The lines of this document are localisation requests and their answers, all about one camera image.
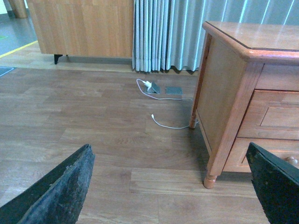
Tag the wooden nightstand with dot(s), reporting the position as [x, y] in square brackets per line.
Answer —
[237, 59]

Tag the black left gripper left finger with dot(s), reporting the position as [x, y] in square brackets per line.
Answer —
[58, 197]

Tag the wooden drawer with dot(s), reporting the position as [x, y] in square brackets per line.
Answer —
[237, 162]
[272, 115]

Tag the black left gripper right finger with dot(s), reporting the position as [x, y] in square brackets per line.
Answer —
[276, 183]

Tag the white wall plug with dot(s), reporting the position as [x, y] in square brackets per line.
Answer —
[147, 84]

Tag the light wooden cabinet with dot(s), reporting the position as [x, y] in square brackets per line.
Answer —
[96, 28]

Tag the closed floor socket cover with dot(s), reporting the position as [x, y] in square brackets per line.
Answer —
[172, 90]

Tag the open floor socket box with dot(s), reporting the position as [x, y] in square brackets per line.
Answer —
[154, 89]

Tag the grey-blue curtain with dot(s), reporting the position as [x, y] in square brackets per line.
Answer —
[169, 33]

